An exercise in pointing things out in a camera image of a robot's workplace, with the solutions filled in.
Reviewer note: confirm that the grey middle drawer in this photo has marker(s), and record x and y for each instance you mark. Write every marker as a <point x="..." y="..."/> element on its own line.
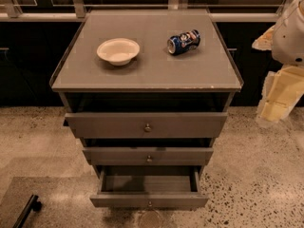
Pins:
<point x="147" y="155"/>

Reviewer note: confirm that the blue crushed soda can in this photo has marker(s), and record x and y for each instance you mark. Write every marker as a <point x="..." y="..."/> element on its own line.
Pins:
<point x="179" y="44"/>

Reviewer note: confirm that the white bowl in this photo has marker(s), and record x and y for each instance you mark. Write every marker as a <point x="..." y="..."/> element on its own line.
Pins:
<point x="119" y="51"/>

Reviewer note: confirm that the grey bottom drawer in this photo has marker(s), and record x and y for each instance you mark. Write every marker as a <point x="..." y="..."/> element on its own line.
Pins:
<point x="149" y="187"/>

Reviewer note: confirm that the grey drawer cabinet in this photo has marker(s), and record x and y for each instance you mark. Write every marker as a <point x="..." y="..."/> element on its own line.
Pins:
<point x="204" y="79"/>

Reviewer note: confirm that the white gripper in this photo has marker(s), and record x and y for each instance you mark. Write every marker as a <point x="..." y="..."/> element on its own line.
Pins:
<point x="289" y="43"/>

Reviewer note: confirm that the grey top drawer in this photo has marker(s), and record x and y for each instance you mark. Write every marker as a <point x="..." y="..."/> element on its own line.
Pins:
<point x="146" y="125"/>

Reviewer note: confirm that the grey metal railing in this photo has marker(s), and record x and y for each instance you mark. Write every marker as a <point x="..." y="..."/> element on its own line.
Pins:
<point x="72" y="10"/>

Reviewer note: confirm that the black bar handle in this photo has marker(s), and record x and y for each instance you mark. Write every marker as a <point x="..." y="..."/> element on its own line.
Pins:
<point x="33" y="204"/>

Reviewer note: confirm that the grey drawer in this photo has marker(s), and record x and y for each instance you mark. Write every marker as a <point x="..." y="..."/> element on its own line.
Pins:
<point x="147" y="155"/>
<point x="149" y="187"/>
<point x="146" y="125"/>

